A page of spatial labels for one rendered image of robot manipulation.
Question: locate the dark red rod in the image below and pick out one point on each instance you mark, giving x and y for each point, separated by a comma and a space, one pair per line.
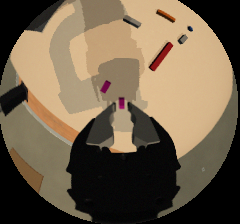
153, 66

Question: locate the small magenta block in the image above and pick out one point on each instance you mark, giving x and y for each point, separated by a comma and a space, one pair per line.
105, 86
121, 102

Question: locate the orange rod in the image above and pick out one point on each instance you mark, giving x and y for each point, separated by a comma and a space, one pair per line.
165, 15

